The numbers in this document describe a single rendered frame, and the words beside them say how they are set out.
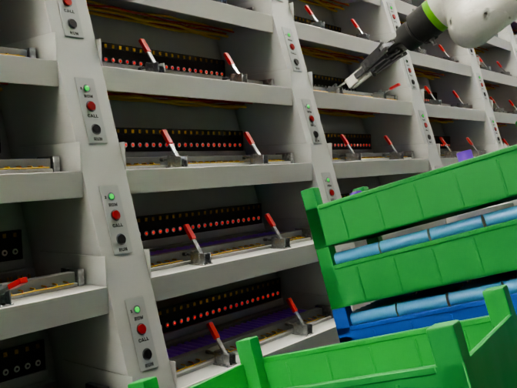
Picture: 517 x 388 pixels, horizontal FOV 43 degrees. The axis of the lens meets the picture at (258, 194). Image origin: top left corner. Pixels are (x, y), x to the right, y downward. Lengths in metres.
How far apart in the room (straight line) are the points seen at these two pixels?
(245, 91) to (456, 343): 1.17
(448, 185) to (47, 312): 0.62
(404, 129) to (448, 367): 1.89
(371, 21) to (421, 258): 1.68
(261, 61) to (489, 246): 1.11
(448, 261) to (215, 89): 0.82
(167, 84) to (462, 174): 0.75
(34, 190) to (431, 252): 0.63
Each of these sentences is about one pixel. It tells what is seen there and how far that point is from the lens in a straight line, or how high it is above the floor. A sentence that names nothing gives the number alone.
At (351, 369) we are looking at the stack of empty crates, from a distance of 0.72.
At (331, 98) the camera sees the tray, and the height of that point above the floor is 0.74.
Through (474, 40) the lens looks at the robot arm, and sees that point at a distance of 1.67.
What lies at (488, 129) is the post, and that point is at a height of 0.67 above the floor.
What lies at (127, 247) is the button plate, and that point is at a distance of 1.17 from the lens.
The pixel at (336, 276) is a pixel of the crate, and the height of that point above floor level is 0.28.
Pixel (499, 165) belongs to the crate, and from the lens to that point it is 0.79.
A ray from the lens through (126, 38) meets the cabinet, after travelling 1.65.
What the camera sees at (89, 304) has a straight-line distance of 1.12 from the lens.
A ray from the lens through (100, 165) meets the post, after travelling 1.19.
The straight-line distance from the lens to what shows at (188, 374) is 1.29.
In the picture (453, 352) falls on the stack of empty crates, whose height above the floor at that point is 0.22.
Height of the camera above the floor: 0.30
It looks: 7 degrees up
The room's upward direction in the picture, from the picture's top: 14 degrees counter-clockwise
